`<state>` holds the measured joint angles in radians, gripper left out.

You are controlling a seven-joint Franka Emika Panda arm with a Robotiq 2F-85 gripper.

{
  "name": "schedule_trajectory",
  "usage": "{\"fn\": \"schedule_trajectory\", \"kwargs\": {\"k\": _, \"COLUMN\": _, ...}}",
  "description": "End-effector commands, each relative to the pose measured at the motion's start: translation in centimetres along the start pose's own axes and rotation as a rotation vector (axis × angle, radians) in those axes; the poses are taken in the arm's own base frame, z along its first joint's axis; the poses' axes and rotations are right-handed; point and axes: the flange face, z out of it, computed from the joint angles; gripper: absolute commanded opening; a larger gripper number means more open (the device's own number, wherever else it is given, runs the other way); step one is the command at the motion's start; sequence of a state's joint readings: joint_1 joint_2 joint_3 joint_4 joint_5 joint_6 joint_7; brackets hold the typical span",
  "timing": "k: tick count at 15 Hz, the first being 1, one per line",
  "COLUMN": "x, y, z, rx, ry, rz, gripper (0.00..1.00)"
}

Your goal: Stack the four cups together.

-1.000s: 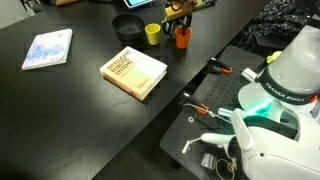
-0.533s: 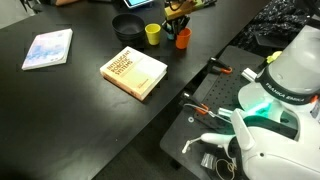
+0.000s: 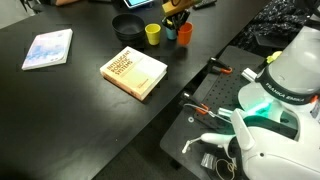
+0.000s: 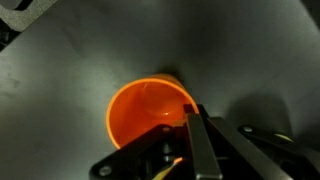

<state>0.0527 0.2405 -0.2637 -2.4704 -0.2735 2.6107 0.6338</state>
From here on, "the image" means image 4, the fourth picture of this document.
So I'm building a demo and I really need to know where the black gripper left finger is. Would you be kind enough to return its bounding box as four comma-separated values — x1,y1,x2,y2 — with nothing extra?
89,104,224,180

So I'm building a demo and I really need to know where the orange plastic cup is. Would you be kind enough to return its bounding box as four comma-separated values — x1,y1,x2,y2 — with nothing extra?
105,73,200,150

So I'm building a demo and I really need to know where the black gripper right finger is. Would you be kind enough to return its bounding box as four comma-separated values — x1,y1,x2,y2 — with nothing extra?
196,104,320,180

